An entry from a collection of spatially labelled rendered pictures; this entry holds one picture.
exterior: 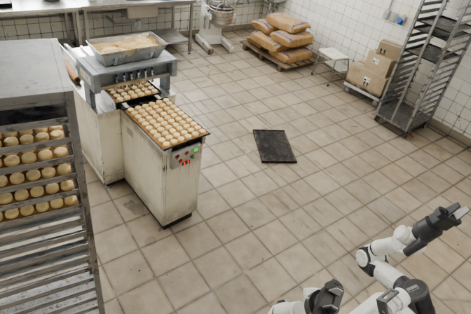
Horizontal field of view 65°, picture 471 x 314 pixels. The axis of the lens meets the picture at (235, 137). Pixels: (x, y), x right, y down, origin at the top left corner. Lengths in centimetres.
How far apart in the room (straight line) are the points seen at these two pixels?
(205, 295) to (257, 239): 69
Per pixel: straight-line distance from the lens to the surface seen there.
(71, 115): 144
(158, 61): 314
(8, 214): 181
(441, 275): 372
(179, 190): 297
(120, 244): 318
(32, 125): 149
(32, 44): 177
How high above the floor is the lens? 249
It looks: 35 degrees down
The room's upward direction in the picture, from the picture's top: 9 degrees clockwise
